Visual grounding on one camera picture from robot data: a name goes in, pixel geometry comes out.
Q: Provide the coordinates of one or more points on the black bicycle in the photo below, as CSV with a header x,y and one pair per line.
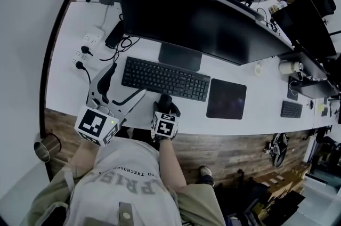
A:
x,y
278,150

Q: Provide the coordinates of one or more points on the yellow sticky notes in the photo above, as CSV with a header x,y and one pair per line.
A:
x,y
320,108

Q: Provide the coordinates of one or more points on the black computer keyboard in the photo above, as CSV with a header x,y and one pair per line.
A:
x,y
160,78

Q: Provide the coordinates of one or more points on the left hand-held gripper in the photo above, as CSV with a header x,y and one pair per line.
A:
x,y
92,123

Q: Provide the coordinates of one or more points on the small black pad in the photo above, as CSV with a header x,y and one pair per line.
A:
x,y
292,94

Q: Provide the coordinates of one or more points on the white power strip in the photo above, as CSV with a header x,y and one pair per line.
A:
x,y
92,35

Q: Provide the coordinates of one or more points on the black mouse pad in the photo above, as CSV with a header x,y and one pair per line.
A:
x,y
226,99

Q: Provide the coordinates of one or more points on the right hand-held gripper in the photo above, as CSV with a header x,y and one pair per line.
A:
x,y
165,126

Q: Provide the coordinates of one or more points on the person's left forearm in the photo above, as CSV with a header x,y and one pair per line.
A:
x,y
82,155

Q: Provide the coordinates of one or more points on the metal cup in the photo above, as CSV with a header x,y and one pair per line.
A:
x,y
50,145

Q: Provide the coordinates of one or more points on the large black monitor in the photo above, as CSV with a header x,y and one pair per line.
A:
x,y
199,19

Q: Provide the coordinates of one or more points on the person's white t-shirt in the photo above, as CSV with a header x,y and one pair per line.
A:
x,y
120,193

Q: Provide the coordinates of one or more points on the brown cardboard boxes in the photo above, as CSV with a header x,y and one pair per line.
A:
x,y
282,185

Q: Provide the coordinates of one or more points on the person's right white shoe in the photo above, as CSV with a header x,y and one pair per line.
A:
x,y
205,171

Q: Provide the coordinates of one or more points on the white bottle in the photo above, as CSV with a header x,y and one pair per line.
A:
x,y
287,67

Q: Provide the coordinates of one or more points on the black power adapter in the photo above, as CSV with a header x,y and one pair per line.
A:
x,y
113,35

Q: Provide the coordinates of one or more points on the person's right forearm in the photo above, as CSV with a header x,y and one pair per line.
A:
x,y
170,163

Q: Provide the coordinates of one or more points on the small black keyboard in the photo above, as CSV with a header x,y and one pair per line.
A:
x,y
291,109

